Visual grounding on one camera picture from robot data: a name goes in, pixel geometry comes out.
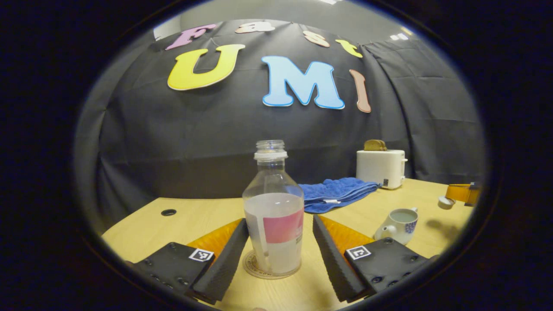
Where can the round brown coaster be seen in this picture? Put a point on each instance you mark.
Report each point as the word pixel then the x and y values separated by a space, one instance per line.
pixel 250 265

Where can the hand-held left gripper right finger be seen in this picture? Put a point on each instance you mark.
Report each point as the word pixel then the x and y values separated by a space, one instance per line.
pixel 335 263

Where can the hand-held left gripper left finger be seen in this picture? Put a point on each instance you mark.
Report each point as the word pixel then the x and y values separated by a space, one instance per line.
pixel 224 263

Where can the clear water bottle pink label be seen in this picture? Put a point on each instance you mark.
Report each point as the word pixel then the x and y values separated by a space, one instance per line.
pixel 274 216

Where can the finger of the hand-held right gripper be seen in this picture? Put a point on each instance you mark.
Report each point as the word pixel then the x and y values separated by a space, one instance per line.
pixel 460 193

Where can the white blue patterned teacup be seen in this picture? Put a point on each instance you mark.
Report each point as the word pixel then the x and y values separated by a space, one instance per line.
pixel 399 224

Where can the ceiling light panel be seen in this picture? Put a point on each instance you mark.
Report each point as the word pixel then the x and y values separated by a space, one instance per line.
pixel 329 1
pixel 399 36

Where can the blue folded towel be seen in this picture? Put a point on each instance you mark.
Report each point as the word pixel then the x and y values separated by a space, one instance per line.
pixel 335 194

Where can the black backdrop cloth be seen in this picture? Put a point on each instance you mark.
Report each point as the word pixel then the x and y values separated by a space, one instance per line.
pixel 173 138

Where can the brown bread slice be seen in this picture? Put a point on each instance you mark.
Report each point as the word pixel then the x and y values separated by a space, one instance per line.
pixel 375 145

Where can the white toaster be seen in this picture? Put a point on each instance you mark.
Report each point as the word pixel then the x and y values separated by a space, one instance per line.
pixel 381 168

